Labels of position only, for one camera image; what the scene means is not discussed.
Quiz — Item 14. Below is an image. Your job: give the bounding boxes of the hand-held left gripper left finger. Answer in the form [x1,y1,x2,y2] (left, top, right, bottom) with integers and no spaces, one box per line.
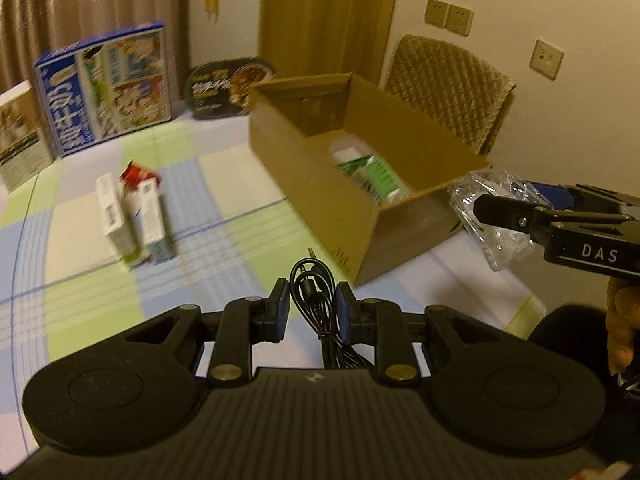
[125,279,291,389]

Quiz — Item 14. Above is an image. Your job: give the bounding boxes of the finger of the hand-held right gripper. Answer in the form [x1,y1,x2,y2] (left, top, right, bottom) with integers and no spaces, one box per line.
[472,192,551,243]
[536,184,640,221]

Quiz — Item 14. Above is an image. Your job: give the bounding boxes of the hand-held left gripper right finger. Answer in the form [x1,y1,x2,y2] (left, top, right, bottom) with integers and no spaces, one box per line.
[336,281,503,389]

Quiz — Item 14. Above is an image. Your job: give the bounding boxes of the black cable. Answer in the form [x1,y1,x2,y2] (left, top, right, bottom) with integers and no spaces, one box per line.
[290,247,373,371]

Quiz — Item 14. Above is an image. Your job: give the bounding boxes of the clear plastic bag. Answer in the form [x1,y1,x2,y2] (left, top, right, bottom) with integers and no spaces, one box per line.
[447,169,551,272]

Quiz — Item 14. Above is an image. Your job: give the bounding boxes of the brown cardboard box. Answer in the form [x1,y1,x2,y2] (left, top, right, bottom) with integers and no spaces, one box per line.
[248,72,493,286]

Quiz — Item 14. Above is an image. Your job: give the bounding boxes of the green box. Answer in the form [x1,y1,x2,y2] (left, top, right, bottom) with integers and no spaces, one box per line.
[336,154,410,204]

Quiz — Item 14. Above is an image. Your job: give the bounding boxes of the white box teal mark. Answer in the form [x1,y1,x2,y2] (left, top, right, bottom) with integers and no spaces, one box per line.
[136,178,177,264]

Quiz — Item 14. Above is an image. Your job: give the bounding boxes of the small white box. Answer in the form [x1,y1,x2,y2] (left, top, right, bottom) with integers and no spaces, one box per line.
[96,172,138,268]

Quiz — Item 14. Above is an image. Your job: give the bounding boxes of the red snack packet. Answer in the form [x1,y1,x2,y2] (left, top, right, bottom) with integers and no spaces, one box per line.
[119,160,163,191]

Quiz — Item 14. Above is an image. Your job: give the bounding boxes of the checked cloth desktop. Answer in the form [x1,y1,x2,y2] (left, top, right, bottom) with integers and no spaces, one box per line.
[0,110,548,461]

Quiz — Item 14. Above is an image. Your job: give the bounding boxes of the person's right hand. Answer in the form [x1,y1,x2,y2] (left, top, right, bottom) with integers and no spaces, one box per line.
[606,276,640,376]

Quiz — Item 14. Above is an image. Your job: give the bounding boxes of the black instant meal bowl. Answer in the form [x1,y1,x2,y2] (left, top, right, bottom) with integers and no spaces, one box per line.
[185,56,277,120]

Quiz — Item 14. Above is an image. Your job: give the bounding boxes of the wooden door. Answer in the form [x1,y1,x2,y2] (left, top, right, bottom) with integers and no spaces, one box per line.
[257,0,403,91]

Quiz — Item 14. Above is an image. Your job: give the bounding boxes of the blue milk carton box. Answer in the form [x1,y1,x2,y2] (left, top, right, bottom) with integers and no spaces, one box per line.
[34,21,173,158]

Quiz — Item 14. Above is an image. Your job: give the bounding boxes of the white product box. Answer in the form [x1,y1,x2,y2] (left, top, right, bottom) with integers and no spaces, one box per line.
[0,80,55,193]

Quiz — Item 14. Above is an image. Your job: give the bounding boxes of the brown shiny curtain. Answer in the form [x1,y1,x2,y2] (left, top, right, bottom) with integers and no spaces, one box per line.
[0,0,191,96]

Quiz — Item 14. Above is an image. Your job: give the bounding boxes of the beige wall socket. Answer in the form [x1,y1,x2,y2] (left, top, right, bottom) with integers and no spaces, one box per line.
[446,4,473,37]
[530,38,564,79]
[425,0,449,27]

